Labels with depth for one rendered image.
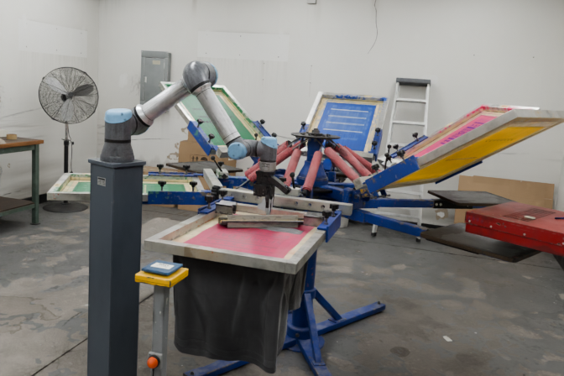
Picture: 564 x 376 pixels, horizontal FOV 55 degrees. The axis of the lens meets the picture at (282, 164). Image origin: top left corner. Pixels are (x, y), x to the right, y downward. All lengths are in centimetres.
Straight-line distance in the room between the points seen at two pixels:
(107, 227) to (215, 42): 477
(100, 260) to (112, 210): 26
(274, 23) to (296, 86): 82
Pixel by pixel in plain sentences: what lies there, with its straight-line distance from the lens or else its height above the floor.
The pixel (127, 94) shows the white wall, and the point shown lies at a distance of 764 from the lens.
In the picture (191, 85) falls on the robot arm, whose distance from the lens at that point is 239.
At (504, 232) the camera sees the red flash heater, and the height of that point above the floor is 106.
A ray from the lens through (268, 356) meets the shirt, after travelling 215.
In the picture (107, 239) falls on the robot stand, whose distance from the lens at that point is 259.
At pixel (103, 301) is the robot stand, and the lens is 271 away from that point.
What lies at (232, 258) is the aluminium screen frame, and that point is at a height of 97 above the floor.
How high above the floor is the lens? 158
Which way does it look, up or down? 8 degrees down
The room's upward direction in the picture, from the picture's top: 4 degrees clockwise
